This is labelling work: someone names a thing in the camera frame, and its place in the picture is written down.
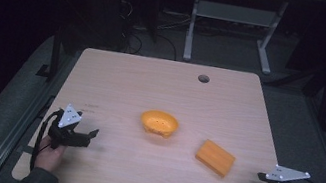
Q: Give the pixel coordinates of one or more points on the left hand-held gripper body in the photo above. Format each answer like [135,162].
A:
[68,119]

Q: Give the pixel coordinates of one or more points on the person's left hand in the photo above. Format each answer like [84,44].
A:
[49,156]

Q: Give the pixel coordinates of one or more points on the orange rectangular sponge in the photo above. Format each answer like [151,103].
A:
[215,158]

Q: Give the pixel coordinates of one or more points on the orange perforated bowl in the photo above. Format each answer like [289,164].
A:
[159,123]

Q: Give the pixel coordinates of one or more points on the grey metal stand frame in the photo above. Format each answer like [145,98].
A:
[232,14]

